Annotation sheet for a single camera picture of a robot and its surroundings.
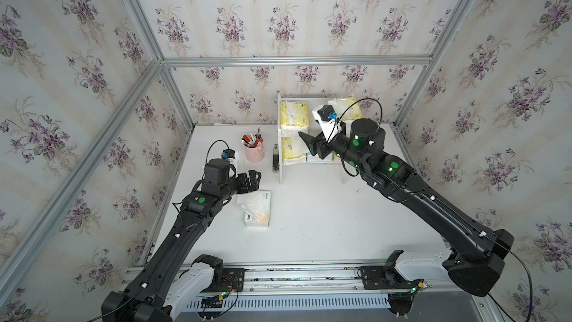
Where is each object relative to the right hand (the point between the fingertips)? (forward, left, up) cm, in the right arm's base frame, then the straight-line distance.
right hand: (311, 127), depth 64 cm
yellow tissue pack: (+9, +5, -22) cm, 24 cm away
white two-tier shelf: (+4, +10, -10) cm, 15 cm away
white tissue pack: (-9, +19, -35) cm, 41 cm away
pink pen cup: (+15, +22, -33) cm, 43 cm away
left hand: (-4, +19, -20) cm, 29 cm away
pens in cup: (+21, +24, -31) cm, 44 cm away
